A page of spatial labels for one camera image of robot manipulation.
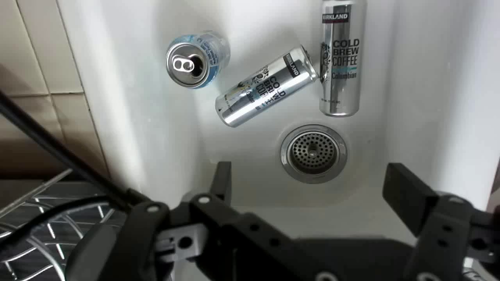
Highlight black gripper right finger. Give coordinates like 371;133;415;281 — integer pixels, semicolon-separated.
381;161;440;238

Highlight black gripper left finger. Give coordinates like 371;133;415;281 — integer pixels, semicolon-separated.
209;161;234;203

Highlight white double basin sink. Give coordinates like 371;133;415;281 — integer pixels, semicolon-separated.
54;0;500;281

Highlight metal sink drain strainer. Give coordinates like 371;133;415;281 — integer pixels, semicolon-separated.
277;124;348;185

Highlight silver can with black print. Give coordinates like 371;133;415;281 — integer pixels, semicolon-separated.
213;46;316;128

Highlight blue and white drink can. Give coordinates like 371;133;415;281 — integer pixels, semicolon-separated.
163;30;231;91

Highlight silver cold brew coffee can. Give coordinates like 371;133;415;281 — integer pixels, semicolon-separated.
316;0;366;119

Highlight black wire dish rack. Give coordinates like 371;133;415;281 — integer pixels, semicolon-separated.
0;169;129;281

